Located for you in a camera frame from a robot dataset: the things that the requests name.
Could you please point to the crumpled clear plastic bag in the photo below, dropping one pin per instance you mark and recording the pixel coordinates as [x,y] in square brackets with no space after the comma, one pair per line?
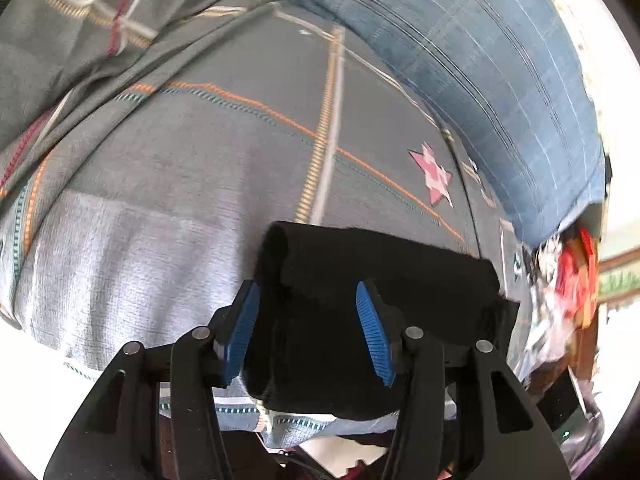
[542,320]

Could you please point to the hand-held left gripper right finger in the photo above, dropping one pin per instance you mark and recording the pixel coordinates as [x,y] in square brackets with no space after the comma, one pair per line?
[372,330]

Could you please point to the grey patterned bedsheet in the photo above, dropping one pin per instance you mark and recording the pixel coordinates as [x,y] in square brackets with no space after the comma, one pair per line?
[200,160]

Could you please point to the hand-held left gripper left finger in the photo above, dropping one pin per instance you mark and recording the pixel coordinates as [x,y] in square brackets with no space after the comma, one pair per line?
[242,330]

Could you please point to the black pants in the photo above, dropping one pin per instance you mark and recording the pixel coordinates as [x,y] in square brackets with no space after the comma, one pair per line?
[310,340]

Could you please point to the blue plaid pillow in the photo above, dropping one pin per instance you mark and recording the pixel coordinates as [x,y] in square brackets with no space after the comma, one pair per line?
[475,60]

